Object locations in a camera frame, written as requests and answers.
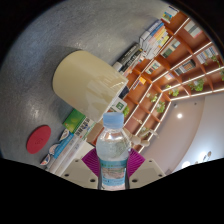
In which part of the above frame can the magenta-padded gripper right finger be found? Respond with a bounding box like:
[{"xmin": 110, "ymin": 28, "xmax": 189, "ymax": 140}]
[{"xmin": 127, "ymin": 148, "xmax": 167, "ymax": 190}]

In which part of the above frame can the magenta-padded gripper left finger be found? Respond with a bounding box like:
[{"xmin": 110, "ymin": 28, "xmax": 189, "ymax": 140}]
[{"xmin": 61, "ymin": 148, "xmax": 102, "ymax": 190}]

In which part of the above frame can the clear plastic water bottle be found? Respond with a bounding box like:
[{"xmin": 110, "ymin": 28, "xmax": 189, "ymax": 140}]
[{"xmin": 95, "ymin": 112, "xmax": 132, "ymax": 192}]

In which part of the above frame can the small snack packet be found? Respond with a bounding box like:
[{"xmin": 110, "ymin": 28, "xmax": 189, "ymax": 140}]
[
  {"xmin": 58, "ymin": 128, "xmax": 71, "ymax": 141},
  {"xmin": 39, "ymin": 153, "xmax": 52, "ymax": 167},
  {"xmin": 48, "ymin": 143, "xmax": 61, "ymax": 155}
]

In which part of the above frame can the branched ceiling lamp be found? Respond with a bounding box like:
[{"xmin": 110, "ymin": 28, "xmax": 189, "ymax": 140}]
[{"xmin": 181, "ymin": 150, "xmax": 213, "ymax": 169}]

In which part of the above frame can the green cardboard box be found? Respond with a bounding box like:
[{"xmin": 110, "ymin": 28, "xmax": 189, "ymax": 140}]
[{"xmin": 62, "ymin": 108, "xmax": 96, "ymax": 139}]

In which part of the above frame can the flat round red coaster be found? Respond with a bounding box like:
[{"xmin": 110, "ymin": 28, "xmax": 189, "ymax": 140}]
[{"xmin": 26, "ymin": 124, "xmax": 52, "ymax": 155}]

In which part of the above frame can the tall green white carton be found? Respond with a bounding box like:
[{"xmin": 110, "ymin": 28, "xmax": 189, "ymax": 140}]
[{"xmin": 109, "ymin": 96, "xmax": 129, "ymax": 114}]

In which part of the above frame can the dark blue chair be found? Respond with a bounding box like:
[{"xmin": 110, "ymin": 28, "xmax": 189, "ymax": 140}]
[{"xmin": 118, "ymin": 85, "xmax": 130, "ymax": 100}]

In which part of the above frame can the cream paper cup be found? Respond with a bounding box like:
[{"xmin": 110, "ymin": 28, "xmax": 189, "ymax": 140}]
[{"xmin": 52, "ymin": 49, "xmax": 129, "ymax": 124}]

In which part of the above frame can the wooden shelf unit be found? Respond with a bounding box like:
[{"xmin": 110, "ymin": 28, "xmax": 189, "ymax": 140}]
[{"xmin": 123, "ymin": 4, "xmax": 224, "ymax": 154}]

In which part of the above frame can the stack of colourful books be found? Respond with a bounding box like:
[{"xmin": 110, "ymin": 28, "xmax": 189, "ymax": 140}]
[{"xmin": 139, "ymin": 18, "xmax": 170, "ymax": 56}]

